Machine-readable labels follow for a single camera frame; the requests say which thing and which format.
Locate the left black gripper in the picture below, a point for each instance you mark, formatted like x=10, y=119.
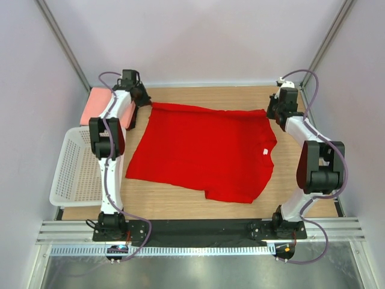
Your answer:
x=146, y=100

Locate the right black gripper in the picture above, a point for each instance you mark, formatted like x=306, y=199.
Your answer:
x=274, y=99

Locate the red t-shirt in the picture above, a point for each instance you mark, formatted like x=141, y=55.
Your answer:
x=224, y=153

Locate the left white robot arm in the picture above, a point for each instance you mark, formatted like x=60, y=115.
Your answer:
x=107, y=139

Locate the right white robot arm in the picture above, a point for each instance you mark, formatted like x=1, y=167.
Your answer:
x=320, y=169

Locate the folded black t-shirt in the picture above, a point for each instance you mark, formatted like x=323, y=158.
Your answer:
x=133, y=120

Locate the folded pink t-shirt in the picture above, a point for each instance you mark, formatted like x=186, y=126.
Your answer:
x=98, y=100

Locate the white perforated plastic basket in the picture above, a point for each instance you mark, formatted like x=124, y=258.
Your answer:
x=77, y=179

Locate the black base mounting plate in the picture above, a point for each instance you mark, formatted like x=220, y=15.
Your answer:
x=200, y=232

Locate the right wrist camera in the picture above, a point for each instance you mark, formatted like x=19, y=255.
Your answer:
x=282, y=83

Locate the right aluminium frame post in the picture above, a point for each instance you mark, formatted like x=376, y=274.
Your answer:
x=337, y=23

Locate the aluminium frame post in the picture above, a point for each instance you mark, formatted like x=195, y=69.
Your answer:
x=62, y=41
x=337, y=23

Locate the left aluminium frame post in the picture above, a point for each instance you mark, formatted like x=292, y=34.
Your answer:
x=62, y=41

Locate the white slotted cable duct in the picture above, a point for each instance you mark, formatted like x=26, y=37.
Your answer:
x=119, y=250

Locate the aluminium front rail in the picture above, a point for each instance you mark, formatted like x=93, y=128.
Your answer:
x=77, y=232

